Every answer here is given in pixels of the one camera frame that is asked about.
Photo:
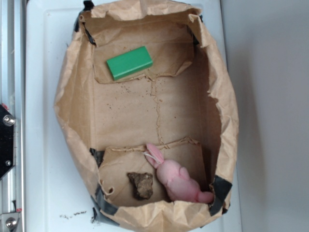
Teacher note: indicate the brown paper bag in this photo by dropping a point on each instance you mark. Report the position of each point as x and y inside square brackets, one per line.
[108, 123]

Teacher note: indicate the green rectangular block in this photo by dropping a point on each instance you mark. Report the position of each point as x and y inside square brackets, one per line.
[129, 63]

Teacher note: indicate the aluminium frame rail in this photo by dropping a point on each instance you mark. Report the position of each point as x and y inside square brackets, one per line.
[12, 96]

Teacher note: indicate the brown rock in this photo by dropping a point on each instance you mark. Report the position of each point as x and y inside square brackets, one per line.
[142, 185]

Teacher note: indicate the black mounting bracket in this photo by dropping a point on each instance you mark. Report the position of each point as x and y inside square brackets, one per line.
[7, 141]

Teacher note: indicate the white tray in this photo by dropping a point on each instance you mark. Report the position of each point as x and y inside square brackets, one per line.
[56, 199]

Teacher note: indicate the silver corner bracket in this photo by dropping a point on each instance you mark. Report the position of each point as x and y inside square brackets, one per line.
[9, 222]

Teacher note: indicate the pink plush bunny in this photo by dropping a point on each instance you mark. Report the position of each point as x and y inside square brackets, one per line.
[175, 178]

